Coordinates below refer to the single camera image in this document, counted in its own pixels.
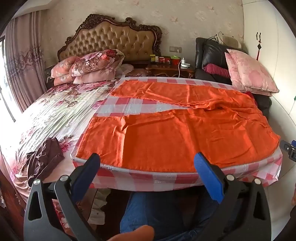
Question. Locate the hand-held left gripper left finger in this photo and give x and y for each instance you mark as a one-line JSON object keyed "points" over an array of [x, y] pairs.
{"points": [[91, 165]]}

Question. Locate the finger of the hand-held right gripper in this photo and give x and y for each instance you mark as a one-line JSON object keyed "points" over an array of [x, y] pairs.
{"points": [[288, 148]]}

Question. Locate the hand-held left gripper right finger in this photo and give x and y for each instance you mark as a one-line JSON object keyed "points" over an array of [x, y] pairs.
{"points": [[207, 176]]}

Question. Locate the orange pants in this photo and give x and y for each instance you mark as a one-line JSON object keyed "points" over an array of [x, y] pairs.
{"points": [[161, 136]]}

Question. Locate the person's left hand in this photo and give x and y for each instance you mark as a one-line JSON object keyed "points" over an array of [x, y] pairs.
{"points": [[136, 234]]}

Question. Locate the beige cloth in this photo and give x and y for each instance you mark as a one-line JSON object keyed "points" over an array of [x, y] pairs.
{"points": [[99, 206]]}

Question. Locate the dark brown garment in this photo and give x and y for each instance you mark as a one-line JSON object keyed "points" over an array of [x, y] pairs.
{"points": [[42, 160]]}

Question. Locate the person's legs in blue jeans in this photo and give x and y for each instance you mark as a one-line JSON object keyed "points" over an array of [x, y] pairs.
{"points": [[166, 215]]}

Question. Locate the bed with floral sheet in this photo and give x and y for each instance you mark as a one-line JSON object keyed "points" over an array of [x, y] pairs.
{"points": [[57, 109]]}

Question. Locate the red white checkered tablecloth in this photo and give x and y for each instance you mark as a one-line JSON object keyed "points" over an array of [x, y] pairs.
{"points": [[138, 104]]}

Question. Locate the large pink satin cushion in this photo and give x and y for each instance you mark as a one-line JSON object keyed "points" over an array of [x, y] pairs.
{"points": [[252, 71]]}

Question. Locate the pink bed pillow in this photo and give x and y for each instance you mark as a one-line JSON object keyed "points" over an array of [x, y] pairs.
{"points": [[92, 77]]}

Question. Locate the red hanging knot ornament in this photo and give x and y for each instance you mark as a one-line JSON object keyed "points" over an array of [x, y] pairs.
{"points": [[259, 52]]}

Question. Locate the pink floral pillow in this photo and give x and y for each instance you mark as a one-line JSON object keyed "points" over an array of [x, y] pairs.
{"points": [[62, 69]]}

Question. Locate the floral pillow pile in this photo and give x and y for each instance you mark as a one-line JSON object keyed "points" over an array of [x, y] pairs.
{"points": [[97, 61]]}

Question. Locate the maroon rolled cushion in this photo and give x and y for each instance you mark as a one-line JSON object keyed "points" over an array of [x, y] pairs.
{"points": [[216, 70]]}

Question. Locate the white round device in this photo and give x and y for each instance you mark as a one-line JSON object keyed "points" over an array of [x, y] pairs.
{"points": [[186, 65]]}

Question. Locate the carved wooden nightstand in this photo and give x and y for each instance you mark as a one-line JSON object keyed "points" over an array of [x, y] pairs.
{"points": [[170, 69]]}

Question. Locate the red tin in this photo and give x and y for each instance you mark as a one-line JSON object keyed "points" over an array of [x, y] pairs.
{"points": [[175, 61]]}

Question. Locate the black leather armchair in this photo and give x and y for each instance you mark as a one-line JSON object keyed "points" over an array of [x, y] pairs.
{"points": [[210, 55]]}

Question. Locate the pink patterned curtain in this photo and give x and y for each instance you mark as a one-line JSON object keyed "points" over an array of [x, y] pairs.
{"points": [[23, 64]]}

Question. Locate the yellow lid jar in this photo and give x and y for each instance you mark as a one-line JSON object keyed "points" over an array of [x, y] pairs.
{"points": [[152, 58]]}

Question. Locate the red box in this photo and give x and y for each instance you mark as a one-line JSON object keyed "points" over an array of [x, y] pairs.
{"points": [[162, 60]]}

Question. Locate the tufted carved wooden headboard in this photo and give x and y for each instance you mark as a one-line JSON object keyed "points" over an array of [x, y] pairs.
{"points": [[111, 39]]}

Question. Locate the wall socket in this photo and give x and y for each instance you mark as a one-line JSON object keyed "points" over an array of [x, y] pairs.
{"points": [[175, 49]]}

